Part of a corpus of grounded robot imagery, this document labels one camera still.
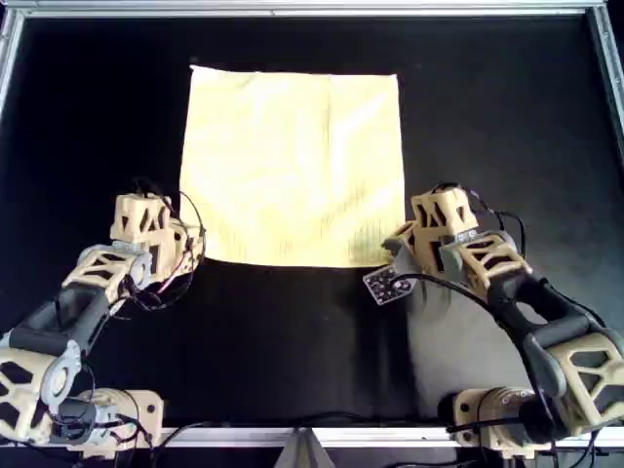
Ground thick black camera cable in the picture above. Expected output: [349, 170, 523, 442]
[399, 272, 562, 459]

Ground beige left arm base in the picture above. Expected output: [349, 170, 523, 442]
[104, 388, 166, 448]

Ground pale yellow square cloth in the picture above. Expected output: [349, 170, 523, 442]
[178, 64, 407, 268]

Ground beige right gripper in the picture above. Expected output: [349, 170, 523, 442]
[381, 220, 465, 278]

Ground black left base cable tangle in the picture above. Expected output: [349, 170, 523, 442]
[48, 397, 170, 462]

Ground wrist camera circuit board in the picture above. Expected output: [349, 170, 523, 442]
[363, 265, 414, 307]

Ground black left arm cable loops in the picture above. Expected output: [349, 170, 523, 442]
[124, 175, 209, 313]

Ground red white servo wire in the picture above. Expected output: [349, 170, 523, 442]
[158, 243, 199, 293]

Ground black right wrist cable loops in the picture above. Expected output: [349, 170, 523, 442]
[465, 187, 528, 257]

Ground grey triangular camera stand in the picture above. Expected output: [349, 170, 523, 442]
[275, 427, 337, 468]

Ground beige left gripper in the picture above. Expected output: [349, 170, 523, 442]
[144, 220, 206, 284]

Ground thin black table edge cable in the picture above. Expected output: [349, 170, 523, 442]
[158, 411, 415, 448]

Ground beige right arm base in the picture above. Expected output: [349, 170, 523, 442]
[450, 387, 555, 460]

